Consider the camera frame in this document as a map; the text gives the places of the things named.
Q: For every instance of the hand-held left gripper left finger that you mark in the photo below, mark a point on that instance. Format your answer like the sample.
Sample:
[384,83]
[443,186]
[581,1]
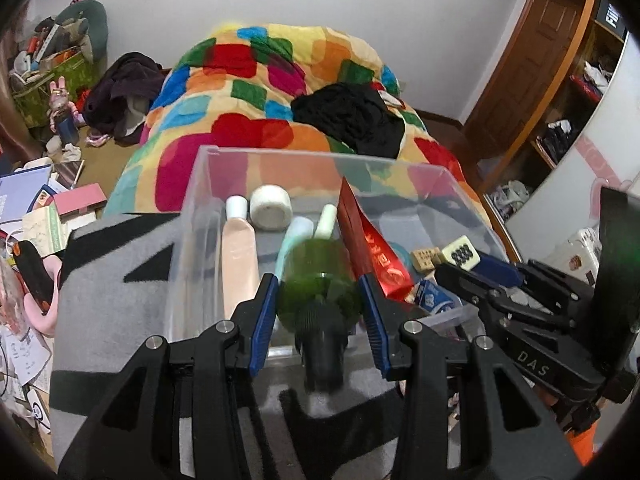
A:
[262,320]

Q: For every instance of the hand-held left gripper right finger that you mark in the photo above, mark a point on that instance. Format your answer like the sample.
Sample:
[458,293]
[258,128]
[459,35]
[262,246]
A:
[375,325]

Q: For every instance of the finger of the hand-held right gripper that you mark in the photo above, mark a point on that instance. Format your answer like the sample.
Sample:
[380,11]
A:
[465,285]
[500,270]

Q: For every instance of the blue white packet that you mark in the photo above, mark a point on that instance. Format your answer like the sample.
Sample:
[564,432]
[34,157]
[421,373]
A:
[435,300]

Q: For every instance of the green white dotted tile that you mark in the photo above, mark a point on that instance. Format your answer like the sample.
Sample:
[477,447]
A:
[461,251]

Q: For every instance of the small wooden block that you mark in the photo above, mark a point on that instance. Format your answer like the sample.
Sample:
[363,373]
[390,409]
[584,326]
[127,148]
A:
[425,258]

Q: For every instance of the red foil packet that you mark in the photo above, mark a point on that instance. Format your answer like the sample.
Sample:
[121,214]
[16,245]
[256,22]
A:
[380,260]

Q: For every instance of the peach cosmetic tube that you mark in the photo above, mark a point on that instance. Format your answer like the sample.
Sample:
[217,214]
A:
[239,255]

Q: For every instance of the green bottle with black cap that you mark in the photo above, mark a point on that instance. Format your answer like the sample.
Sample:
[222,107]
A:
[320,280]

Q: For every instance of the light teal bottle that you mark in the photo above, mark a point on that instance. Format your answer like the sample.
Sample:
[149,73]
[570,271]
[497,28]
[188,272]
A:
[297,232]

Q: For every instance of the clear plastic bin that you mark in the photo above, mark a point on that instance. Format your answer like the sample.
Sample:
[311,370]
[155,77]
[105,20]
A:
[200,240]

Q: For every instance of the white jar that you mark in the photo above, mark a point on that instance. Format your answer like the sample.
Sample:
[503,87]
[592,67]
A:
[270,207]

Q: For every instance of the pale green tube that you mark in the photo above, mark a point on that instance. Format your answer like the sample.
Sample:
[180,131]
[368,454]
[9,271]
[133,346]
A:
[326,220]

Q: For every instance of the white appliance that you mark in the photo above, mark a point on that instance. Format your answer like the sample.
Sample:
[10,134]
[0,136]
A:
[575,255]

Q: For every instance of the white wardrobe door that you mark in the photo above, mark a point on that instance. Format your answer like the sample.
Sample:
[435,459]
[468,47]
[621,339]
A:
[565,190]

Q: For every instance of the grey black striped blanket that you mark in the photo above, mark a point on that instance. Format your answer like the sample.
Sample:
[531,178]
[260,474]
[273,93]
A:
[115,270]

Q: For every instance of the wooden shelf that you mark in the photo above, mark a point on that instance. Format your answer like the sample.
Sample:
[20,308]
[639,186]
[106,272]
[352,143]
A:
[575,110]

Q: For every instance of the black clothes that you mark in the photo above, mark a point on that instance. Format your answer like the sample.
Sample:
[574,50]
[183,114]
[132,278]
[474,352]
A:
[350,115]

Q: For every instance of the colourful patchwork quilt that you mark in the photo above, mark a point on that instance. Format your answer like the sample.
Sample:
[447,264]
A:
[240,110]

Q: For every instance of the wooden door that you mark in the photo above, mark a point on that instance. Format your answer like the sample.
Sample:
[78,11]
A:
[530,60]

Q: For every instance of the pink box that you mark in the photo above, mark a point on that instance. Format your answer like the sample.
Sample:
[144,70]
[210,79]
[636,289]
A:
[80,199]

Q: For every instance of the black orange tool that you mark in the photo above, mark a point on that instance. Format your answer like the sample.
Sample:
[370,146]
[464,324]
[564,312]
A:
[35,272]

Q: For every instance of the pale green book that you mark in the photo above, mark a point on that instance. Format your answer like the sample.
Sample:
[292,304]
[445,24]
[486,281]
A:
[47,227]

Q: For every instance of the dark purple cloth pile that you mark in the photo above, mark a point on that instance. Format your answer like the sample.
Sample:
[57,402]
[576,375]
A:
[117,95]

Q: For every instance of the blue book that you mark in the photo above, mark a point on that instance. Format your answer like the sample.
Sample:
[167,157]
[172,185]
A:
[22,192]

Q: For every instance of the black sign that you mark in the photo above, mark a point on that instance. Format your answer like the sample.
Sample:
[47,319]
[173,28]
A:
[612,17]

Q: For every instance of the pink bunny toy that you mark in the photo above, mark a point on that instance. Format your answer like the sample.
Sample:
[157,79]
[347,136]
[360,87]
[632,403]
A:
[62,110]

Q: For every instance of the green basket with clutter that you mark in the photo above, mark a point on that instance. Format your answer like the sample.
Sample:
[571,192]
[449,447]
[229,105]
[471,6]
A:
[75,72]

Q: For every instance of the grey neck pillow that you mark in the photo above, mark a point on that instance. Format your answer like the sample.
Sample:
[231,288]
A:
[97,20]

